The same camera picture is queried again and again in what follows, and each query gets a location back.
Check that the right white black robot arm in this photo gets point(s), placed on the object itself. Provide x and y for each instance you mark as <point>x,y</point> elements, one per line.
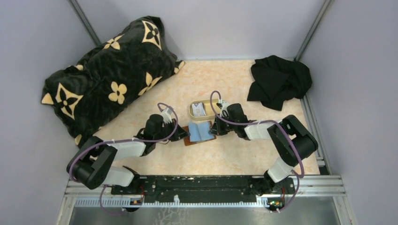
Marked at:
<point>291,139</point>

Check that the black floral plush pillow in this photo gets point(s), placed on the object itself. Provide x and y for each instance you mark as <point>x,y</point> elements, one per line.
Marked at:
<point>106,80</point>

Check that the beige oval tray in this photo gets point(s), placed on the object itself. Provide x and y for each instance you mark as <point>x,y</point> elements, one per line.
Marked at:
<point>210,108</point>

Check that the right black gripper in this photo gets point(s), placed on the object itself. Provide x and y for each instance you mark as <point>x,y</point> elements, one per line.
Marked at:
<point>217,129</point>

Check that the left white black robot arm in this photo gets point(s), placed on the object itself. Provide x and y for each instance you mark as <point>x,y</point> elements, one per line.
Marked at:
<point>93,166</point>

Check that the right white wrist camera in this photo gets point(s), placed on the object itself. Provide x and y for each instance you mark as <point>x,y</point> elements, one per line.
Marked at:
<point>222,105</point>

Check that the crumpled black cloth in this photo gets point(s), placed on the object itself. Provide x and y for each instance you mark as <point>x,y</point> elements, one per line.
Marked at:
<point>276,80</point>

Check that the white toothed cable rail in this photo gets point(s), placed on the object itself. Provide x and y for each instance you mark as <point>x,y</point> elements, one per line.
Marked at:
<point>127,202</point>

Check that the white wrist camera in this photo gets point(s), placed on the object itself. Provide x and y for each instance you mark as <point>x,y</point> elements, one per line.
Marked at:
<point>167,115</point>
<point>222,105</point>

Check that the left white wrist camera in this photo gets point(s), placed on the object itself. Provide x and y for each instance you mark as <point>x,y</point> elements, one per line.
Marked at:
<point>167,115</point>

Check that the brown leather card holder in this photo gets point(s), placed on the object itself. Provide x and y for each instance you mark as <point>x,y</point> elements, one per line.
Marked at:
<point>198,133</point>

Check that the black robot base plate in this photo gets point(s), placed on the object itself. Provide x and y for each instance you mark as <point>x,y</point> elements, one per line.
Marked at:
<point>204,189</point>

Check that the silver VIP card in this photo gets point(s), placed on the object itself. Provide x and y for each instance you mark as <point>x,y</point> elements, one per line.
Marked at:
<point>198,109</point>

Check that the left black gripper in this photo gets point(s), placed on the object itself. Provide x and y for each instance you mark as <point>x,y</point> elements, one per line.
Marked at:
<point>179,133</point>

